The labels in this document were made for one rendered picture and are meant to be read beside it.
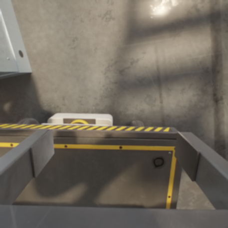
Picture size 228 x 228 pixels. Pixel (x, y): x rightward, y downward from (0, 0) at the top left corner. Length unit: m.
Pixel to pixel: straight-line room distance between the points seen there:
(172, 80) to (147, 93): 0.13
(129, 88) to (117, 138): 0.34
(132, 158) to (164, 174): 0.11
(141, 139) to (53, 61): 0.53
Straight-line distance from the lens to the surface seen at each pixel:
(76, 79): 0.78
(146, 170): 0.53
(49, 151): 0.17
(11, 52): 0.76
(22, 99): 0.88
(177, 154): 0.17
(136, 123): 0.69
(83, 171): 0.54
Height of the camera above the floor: 0.76
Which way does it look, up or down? 76 degrees down
